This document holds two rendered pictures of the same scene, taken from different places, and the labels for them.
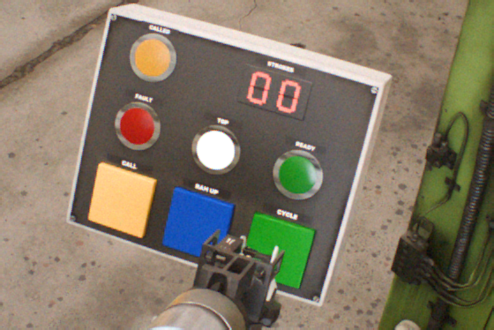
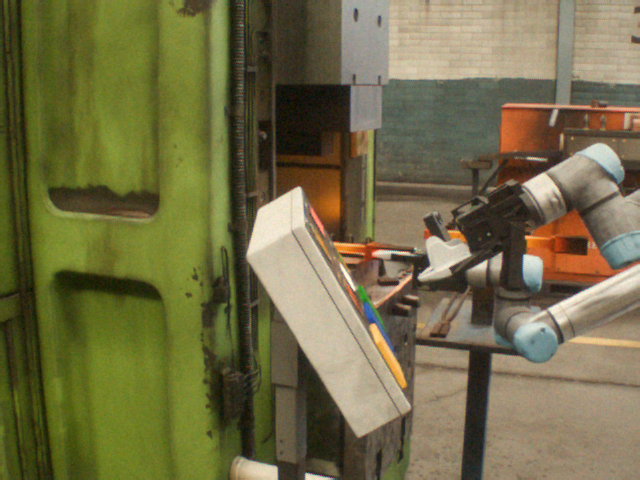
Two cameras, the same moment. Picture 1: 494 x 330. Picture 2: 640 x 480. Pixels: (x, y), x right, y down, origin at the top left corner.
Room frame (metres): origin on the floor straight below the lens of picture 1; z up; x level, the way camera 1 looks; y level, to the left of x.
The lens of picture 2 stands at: (1.22, 1.01, 1.36)
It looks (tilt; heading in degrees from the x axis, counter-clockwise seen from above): 12 degrees down; 252
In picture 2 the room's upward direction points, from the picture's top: straight up
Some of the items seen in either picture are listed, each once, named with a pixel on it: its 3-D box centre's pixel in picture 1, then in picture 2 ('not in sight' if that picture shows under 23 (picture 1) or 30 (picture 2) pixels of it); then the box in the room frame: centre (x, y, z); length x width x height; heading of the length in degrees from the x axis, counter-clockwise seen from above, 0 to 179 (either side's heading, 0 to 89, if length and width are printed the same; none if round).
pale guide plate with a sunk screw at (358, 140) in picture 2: not in sight; (359, 122); (0.55, -0.79, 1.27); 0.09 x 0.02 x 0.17; 50
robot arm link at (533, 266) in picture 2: not in sight; (514, 273); (0.39, -0.27, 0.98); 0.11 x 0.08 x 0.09; 140
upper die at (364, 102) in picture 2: not in sight; (278, 106); (0.81, -0.60, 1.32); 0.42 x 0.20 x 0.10; 140
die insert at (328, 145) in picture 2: not in sight; (267, 139); (0.83, -0.65, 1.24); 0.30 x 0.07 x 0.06; 140
